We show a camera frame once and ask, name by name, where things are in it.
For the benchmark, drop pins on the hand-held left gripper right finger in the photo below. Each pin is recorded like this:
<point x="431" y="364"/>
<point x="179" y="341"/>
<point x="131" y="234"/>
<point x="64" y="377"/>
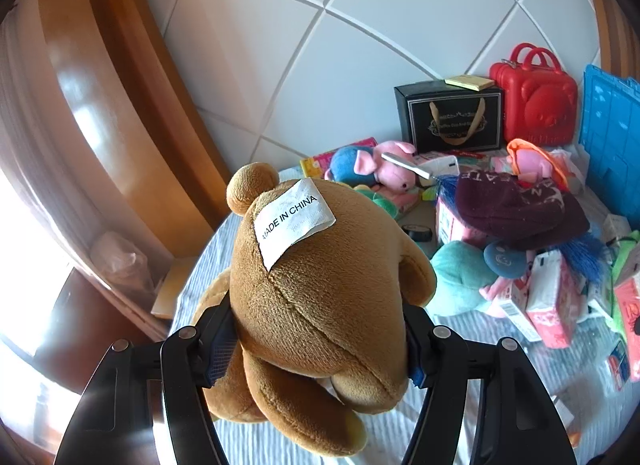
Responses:
<point x="417" y="376"/>

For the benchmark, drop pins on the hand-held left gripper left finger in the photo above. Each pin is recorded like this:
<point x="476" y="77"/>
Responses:
<point x="220" y="360"/>

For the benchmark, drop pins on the brown teddy bear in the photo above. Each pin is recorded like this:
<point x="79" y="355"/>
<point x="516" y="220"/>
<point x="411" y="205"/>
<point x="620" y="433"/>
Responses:
<point x="320" y="285"/>

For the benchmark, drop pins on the blue plastic crate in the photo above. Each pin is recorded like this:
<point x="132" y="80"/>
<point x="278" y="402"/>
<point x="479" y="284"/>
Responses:
<point x="610" y="135"/>

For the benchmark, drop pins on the cardboard box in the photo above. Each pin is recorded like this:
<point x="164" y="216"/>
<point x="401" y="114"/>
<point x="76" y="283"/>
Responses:
<point x="172" y="290"/>

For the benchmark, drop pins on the teal plush toy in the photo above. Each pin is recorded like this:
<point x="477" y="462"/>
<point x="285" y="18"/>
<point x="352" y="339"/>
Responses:
<point x="457" y="275"/>

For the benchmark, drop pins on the clear plastic bag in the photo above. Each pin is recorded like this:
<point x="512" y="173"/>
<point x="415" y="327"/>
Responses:
<point x="117" y="260"/>

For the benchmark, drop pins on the dark blue face plush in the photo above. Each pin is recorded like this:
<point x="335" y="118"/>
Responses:
<point x="502" y="260"/>

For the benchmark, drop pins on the black tape roll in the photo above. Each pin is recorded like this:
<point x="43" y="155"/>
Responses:
<point x="419" y="231"/>

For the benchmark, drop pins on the green flat plush toy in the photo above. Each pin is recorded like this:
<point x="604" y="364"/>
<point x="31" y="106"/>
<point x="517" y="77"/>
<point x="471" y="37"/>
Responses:
<point x="385" y="205"/>

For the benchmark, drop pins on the maroon cap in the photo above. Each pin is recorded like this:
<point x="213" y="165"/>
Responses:
<point x="520" y="217"/>

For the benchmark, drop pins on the white blue packet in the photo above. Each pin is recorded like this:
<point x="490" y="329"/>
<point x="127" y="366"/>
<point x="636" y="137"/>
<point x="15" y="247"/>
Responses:
<point x="617" y="362"/>

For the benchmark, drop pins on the blue tassel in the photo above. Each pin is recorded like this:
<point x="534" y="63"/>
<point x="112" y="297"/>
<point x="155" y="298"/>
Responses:
<point x="582" y="255"/>

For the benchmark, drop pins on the pink pig plush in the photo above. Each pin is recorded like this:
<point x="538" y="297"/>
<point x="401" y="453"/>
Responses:
<point x="395" y="172"/>

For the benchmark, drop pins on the white plastic stick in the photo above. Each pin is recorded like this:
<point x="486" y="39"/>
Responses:
<point x="407" y="165"/>

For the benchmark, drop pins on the white device box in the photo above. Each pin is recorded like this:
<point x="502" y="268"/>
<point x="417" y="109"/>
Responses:
<point x="442" y="165"/>

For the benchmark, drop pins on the pink yellow flat box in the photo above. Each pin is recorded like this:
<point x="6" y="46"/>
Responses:
<point x="315" y="164"/>

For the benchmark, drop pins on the red pink box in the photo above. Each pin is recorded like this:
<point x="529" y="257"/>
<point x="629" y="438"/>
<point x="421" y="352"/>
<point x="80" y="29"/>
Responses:
<point x="631" y="315"/>

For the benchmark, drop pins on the blue round plush toy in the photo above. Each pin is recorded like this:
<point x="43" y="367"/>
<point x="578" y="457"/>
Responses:
<point x="342" y="162"/>

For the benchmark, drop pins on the lime green plush toy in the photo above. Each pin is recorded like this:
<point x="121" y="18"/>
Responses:
<point x="625" y="255"/>

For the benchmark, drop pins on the orange plush toy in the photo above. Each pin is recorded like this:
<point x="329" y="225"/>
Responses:
<point x="530" y="162"/>

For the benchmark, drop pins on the black gift bag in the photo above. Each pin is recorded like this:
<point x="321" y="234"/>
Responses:
<point x="425" y="115"/>

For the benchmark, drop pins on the brown wooden furniture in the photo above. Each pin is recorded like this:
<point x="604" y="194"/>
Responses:
<point x="100" y="95"/>

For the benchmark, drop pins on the red toy suitcase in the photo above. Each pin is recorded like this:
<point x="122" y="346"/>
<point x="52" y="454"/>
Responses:
<point x="540" y="105"/>

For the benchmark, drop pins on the yellow note pad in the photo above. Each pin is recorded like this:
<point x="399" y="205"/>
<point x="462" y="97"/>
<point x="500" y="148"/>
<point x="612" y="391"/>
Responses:
<point x="467" y="82"/>

